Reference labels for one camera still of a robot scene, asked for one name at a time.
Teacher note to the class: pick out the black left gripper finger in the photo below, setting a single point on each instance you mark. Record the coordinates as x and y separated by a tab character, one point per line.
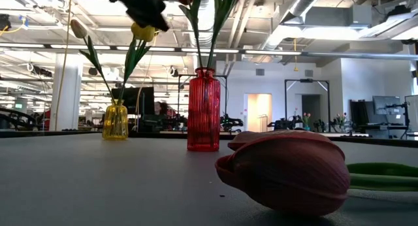
147	18

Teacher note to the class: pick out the cream artificial tulip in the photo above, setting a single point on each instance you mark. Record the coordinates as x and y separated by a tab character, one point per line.
78	28

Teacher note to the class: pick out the black background robot arm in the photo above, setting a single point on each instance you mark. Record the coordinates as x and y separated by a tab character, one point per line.
230	123
284	124
321	125

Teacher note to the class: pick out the yellow ribbed glass vase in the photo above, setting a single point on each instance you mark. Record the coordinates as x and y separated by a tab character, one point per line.
115	123

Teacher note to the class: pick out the red ribbed glass vase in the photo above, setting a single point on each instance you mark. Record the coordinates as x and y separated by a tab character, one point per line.
204	115

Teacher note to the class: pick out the black background monitor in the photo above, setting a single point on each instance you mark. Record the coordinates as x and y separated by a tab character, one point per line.
137	100

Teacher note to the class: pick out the person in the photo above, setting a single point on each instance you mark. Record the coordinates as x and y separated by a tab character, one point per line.
158	108

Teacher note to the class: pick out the white building column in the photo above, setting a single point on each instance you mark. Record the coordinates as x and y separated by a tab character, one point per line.
73	95

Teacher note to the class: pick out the black overhead device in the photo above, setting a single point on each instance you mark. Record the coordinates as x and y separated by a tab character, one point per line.
4	22

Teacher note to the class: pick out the lit orange doorway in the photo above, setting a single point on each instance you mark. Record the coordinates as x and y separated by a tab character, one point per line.
259	111

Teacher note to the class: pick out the green exit sign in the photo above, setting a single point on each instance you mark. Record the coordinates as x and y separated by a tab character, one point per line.
18	106

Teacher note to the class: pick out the background pink tulips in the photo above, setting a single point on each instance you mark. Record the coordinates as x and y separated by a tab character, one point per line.
341	116
306	115

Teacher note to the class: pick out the grey horizontal metal bar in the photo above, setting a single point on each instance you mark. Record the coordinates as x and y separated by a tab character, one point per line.
359	55

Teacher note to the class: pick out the black standing panel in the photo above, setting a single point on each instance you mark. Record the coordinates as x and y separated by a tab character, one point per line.
358	113

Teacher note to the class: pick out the dark desk monitor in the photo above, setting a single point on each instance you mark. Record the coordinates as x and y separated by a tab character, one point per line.
385	105

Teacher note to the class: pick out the grey desk monitor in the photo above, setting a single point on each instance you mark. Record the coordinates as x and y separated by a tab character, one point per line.
412	108

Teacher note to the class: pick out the black ceiling camera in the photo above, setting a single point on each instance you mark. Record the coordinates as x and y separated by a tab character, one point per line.
174	72
92	71

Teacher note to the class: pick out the grey wall vent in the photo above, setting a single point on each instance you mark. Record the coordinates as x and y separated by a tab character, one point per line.
309	73
260	72

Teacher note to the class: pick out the black metal rig frame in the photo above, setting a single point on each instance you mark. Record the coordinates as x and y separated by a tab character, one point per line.
306	80

